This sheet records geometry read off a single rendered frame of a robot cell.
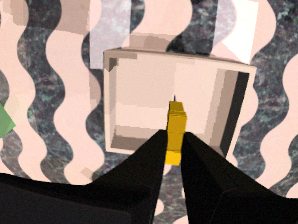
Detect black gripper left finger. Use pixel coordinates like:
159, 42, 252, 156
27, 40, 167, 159
0, 129, 169, 224

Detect green rectangular block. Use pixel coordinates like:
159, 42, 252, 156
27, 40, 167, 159
0, 103, 16, 139

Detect beige open tray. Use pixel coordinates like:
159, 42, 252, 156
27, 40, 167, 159
102, 48, 257, 160

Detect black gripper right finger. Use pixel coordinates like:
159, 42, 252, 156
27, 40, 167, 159
180, 132, 298, 224

